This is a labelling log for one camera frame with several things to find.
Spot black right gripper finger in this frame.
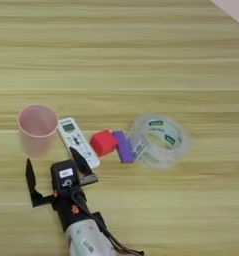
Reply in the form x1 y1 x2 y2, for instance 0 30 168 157
68 146 94 177
25 157 56 208

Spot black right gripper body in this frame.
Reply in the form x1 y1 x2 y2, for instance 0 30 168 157
50 172 106 233

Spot white air conditioner remote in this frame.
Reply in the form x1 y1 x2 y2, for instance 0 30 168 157
56 116 102 170

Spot red cube block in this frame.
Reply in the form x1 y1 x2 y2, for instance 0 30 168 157
89 129 120 158

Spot pink plastic cup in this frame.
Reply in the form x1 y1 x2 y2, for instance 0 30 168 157
17 104 60 159

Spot purple rectangular block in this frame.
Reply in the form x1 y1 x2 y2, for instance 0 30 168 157
111 130 136 164

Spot clear packing tape roll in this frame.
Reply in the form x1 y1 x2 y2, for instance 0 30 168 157
128 113 191 169

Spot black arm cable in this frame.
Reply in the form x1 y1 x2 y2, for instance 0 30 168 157
70 189 145 256

